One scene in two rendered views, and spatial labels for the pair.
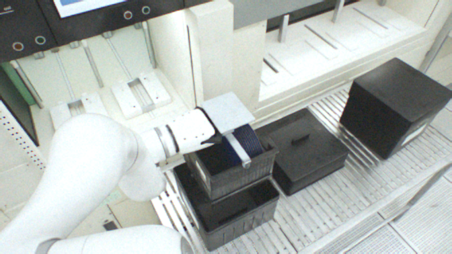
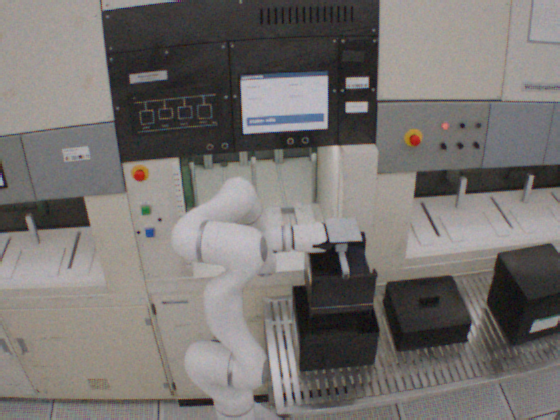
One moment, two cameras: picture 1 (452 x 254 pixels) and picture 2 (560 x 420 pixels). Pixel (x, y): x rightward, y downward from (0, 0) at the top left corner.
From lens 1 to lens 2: 102 cm
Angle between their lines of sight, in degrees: 25
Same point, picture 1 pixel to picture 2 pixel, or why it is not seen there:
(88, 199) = (230, 210)
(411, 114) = (532, 293)
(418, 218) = not seen: outside the picture
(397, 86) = (536, 268)
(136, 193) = not seen: hidden behind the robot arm
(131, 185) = not seen: hidden behind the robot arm
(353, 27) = (540, 212)
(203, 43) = (347, 176)
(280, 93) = (432, 255)
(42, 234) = (208, 216)
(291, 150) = (415, 308)
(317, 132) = (450, 299)
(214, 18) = (360, 158)
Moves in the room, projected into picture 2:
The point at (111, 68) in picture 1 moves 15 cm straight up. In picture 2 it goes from (271, 192) to (270, 164)
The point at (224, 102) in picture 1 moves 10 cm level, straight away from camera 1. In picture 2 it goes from (344, 223) to (353, 206)
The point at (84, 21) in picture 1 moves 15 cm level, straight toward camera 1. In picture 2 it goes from (257, 138) to (258, 160)
